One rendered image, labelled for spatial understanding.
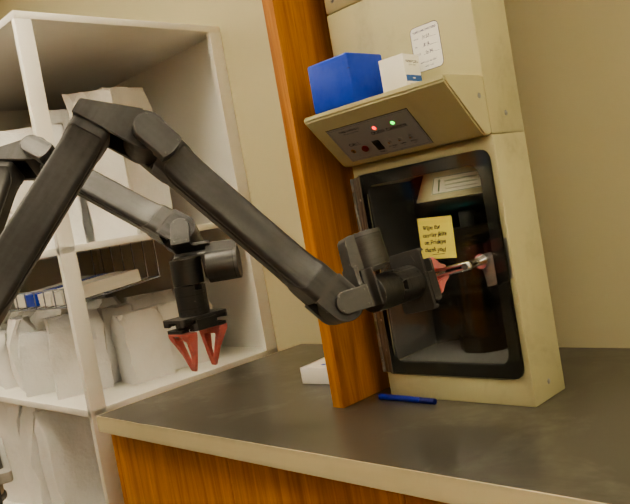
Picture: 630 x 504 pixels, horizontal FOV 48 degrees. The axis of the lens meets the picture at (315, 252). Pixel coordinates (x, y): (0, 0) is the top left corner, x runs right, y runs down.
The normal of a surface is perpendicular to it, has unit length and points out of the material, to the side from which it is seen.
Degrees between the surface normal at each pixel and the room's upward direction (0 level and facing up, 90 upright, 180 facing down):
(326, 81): 90
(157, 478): 90
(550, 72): 90
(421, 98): 135
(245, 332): 90
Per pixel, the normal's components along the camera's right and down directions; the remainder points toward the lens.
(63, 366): 0.50, 0.04
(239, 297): -0.69, 0.16
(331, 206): 0.70, -0.08
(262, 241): 0.28, -0.14
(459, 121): -0.37, 0.81
